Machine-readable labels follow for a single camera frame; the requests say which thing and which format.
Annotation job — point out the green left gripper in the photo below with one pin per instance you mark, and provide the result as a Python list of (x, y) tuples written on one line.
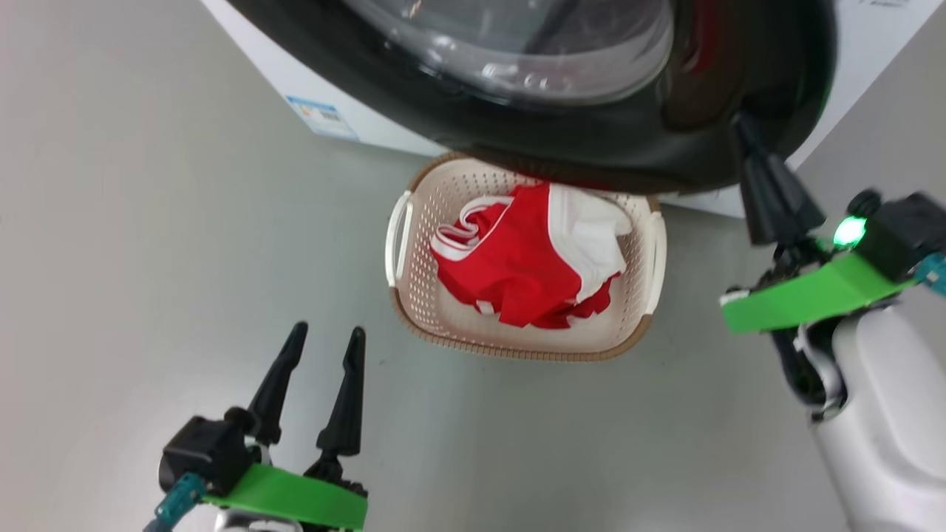
[(295, 499)]

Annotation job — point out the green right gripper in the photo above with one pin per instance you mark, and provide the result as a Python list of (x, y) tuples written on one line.
[(805, 299)]

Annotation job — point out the round glass washing machine door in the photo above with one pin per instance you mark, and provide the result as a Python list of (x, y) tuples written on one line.
[(591, 144)]

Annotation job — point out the red and white garment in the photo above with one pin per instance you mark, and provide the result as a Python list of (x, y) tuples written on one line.
[(517, 266)]

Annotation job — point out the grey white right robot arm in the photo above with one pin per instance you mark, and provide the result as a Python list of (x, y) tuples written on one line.
[(887, 428)]

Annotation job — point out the cream perforated laundry basket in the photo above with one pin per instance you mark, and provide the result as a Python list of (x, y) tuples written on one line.
[(421, 295)]

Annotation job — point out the white front-load washing machine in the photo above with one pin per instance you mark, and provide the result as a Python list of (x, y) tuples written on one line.
[(251, 44)]

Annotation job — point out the blue energy label sticker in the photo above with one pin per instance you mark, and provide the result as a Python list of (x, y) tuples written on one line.
[(323, 118)]

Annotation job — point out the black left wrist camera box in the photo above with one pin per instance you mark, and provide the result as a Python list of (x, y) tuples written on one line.
[(207, 451)]

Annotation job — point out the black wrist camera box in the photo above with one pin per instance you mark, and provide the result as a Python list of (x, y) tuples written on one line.
[(909, 233), (207, 451)]

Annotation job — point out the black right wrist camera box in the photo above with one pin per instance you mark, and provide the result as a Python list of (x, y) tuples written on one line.
[(909, 233)]

